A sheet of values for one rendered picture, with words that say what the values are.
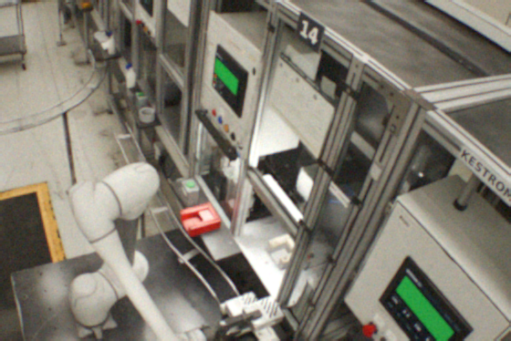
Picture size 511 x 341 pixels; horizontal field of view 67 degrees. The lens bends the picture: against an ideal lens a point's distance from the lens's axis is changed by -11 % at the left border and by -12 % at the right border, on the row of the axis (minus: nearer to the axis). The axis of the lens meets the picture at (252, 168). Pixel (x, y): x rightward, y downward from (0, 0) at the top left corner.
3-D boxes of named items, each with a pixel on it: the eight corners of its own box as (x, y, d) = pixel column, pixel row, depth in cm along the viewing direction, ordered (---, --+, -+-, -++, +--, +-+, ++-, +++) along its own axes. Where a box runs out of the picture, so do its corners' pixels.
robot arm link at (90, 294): (66, 309, 176) (57, 282, 162) (97, 287, 188) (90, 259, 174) (88, 333, 169) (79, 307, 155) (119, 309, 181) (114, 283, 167)
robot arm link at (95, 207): (95, 242, 124) (130, 220, 133) (67, 189, 121) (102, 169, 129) (81, 242, 134) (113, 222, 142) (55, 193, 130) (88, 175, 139)
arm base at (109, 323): (81, 346, 169) (79, 341, 166) (68, 306, 183) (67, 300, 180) (120, 335, 178) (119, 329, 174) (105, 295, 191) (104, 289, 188)
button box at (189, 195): (180, 198, 215) (181, 180, 208) (194, 194, 219) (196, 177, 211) (186, 209, 211) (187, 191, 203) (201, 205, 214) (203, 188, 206)
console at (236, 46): (195, 105, 198) (204, 11, 168) (249, 96, 211) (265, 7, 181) (237, 161, 172) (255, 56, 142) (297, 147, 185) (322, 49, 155)
